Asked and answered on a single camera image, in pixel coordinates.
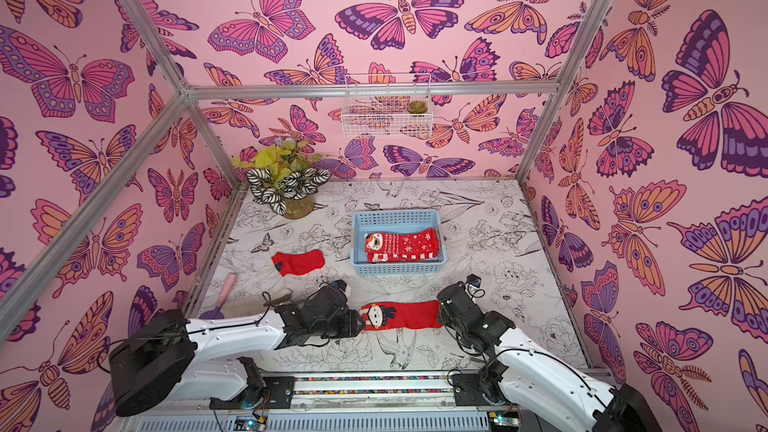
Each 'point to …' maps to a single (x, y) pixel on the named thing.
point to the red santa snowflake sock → (390, 247)
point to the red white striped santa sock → (400, 256)
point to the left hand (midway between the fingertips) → (366, 325)
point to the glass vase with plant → (284, 176)
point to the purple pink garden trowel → (218, 313)
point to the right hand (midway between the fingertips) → (444, 306)
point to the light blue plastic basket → (398, 222)
